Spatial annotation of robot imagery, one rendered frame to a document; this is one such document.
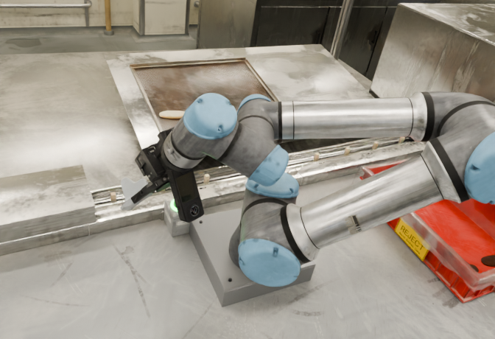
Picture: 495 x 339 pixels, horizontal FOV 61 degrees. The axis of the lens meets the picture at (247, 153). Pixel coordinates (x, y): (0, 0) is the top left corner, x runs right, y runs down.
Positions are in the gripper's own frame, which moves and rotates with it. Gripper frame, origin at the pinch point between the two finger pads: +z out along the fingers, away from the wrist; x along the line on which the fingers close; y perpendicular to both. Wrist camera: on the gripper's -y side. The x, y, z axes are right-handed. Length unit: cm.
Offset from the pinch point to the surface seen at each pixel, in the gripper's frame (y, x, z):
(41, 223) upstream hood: 9.8, 17.4, 22.0
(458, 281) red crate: -56, -54, -16
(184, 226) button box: -7.8, -11.7, 16.6
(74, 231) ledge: 5.2, 11.2, 24.7
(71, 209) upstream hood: 9.3, 10.8, 18.9
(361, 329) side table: -50, -25, -7
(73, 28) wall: 248, -152, 283
